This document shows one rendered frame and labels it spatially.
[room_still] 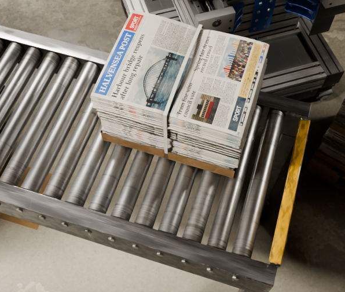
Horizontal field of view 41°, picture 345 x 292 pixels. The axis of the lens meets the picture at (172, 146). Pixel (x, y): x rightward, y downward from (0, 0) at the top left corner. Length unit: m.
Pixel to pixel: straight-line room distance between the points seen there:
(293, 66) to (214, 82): 1.18
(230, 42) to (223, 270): 0.56
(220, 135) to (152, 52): 0.28
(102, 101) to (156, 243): 0.37
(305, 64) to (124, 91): 1.33
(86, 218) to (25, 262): 0.90
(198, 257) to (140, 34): 0.58
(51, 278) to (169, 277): 0.48
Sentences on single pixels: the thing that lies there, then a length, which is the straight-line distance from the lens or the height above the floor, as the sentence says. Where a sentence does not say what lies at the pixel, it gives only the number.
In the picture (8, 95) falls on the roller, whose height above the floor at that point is 0.80.
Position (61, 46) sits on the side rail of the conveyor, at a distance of 1.54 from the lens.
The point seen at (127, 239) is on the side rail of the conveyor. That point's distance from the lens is 1.19.
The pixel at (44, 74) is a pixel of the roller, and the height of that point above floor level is 0.80.
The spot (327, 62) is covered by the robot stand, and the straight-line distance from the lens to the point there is 2.31.
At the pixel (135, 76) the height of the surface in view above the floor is 1.03.
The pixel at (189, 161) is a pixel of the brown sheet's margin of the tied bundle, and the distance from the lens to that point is 1.24.
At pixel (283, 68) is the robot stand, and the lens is 2.26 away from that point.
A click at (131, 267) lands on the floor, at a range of 2.00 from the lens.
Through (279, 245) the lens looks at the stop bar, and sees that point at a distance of 1.19.
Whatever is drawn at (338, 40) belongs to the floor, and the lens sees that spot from 2.74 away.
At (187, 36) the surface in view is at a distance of 1.22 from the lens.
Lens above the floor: 1.93
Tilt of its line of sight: 61 degrees down
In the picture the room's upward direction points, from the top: straight up
